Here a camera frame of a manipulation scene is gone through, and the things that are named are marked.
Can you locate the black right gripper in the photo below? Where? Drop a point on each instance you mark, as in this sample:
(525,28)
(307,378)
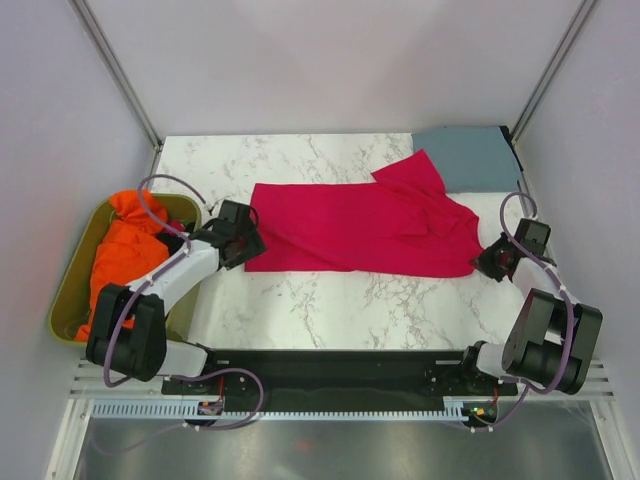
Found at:
(482,261)

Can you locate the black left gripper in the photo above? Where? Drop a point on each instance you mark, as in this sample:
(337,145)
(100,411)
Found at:
(254,246)

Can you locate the red t-shirt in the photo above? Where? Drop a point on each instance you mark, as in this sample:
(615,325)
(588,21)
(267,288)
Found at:
(402,222)

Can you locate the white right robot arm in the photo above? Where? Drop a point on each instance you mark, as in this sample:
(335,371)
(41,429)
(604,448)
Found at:
(552,342)

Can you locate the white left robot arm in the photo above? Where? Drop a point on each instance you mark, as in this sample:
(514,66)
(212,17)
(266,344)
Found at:
(128,337)

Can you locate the folded blue-grey t-shirt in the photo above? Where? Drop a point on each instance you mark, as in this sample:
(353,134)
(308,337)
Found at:
(472,159)

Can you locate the orange t-shirt in bin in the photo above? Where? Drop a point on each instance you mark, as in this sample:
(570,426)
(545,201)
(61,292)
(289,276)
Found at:
(129,249)

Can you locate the olive green plastic bin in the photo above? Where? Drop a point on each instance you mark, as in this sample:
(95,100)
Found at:
(70,307)

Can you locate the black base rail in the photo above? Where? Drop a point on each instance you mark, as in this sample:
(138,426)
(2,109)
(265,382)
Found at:
(339,378)

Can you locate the white slotted cable duct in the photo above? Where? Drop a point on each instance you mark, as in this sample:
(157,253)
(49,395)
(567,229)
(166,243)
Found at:
(194,408)

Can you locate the right aluminium frame post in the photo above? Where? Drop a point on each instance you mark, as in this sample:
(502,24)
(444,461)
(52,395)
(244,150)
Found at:
(565,45)

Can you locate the aluminium frame post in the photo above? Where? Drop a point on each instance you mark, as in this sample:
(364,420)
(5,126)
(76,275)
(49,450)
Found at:
(108,56)
(565,45)

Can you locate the left aluminium frame post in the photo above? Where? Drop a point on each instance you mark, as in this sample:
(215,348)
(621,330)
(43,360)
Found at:
(108,56)

